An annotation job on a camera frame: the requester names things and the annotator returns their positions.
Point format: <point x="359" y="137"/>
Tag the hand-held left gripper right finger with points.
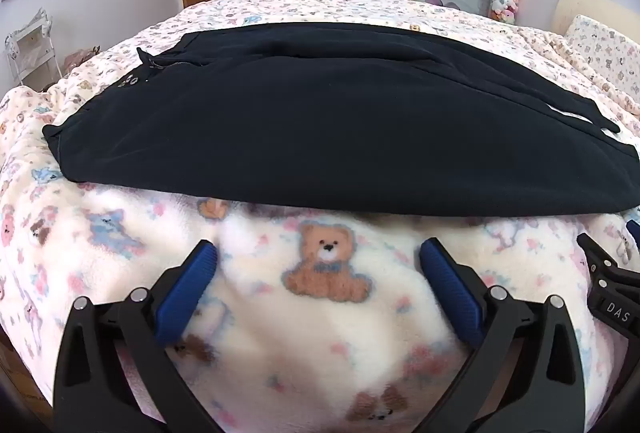
<point x="450" y="284"/>

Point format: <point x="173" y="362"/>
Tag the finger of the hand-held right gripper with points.
<point x="600" y="258"/>
<point x="635" y="229"/>

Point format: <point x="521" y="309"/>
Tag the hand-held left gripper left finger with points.
<point x="187" y="284"/>

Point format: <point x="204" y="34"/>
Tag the black pants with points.
<point x="320" y="113"/>

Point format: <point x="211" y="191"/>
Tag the teddy bear printed blanket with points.
<point x="280" y="358"/>

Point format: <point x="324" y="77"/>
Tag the bear printed pillow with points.
<point x="605" y="43"/>

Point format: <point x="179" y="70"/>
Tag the cream bed headboard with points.
<point x="595" y="3"/>

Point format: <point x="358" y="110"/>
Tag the white metal rack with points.
<point x="32" y="53"/>

